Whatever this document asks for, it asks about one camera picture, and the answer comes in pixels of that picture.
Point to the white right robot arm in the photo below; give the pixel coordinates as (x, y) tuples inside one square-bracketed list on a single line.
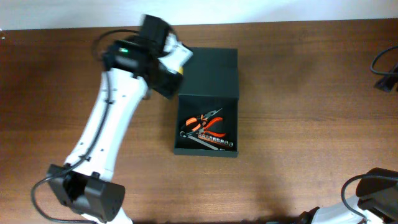
[(366, 198)]

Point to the orange black needle-nose pliers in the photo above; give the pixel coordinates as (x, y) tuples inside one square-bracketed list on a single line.
[(201, 124)]

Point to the silver ratchet wrench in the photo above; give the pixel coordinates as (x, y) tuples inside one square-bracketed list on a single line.
[(199, 140)]

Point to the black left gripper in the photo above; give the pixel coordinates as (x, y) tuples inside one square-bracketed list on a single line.
[(171, 91)]

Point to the orange socket bit rail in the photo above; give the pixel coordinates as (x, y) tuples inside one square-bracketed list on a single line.
[(215, 140)]

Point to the black storage box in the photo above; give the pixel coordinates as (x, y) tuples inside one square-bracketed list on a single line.
[(210, 83)]

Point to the red diagonal cutters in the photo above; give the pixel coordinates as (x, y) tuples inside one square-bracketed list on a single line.
[(214, 128)]

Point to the black yellow screwdriver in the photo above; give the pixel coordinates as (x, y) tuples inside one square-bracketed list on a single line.
[(180, 71)]

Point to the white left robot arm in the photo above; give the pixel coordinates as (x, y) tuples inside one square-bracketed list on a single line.
[(148, 59)]

